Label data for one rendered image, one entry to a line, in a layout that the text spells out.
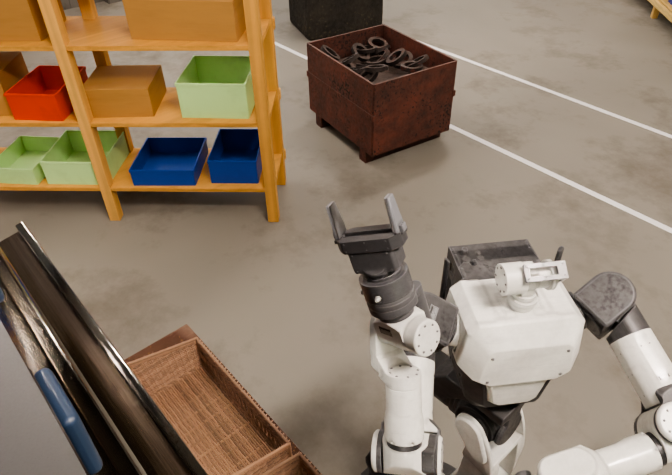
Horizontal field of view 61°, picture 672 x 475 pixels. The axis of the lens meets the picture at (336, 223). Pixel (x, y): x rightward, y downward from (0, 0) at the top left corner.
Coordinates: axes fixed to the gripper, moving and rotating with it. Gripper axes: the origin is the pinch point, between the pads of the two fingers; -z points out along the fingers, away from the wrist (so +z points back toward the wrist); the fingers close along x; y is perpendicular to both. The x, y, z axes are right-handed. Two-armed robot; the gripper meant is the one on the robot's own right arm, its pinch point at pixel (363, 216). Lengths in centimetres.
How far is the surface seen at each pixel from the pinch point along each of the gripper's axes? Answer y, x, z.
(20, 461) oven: 69, 23, -23
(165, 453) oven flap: 31, -33, 25
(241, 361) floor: -96, -148, 113
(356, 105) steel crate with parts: -285, -141, 42
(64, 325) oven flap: 16, -66, 9
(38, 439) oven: 68, 23, -23
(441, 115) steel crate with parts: -329, -98, 73
